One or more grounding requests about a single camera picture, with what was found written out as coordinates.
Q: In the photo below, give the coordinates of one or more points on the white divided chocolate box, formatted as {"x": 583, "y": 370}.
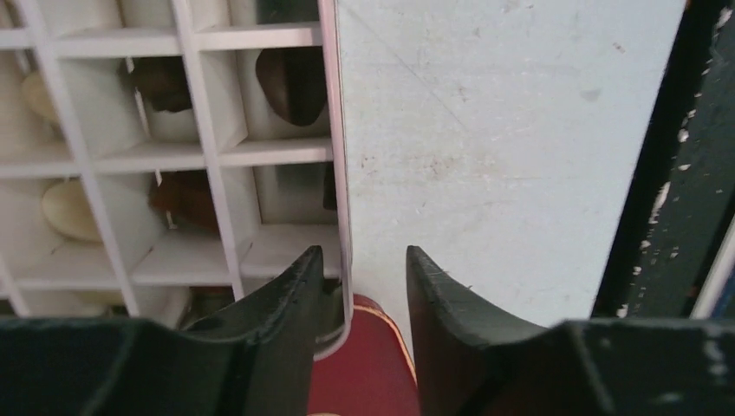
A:
{"x": 277, "y": 188}

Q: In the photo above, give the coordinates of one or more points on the white oval chocolate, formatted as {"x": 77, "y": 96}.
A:
{"x": 67, "y": 210}

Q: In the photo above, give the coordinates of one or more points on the white chocolate piece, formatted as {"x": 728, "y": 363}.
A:
{"x": 37, "y": 97}

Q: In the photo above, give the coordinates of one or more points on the red plastic tray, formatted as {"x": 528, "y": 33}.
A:
{"x": 371, "y": 373}

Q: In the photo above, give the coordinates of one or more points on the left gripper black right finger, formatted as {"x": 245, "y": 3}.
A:
{"x": 474, "y": 358}

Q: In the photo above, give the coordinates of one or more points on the dark chocolate piece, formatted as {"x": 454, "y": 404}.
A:
{"x": 186, "y": 195}
{"x": 293, "y": 81}

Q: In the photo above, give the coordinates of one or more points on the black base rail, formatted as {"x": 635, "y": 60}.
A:
{"x": 681, "y": 199}

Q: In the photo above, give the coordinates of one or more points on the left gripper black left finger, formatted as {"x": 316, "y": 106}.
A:
{"x": 253, "y": 357}

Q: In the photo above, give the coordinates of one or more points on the dark square chocolate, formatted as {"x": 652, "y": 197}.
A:
{"x": 162, "y": 81}

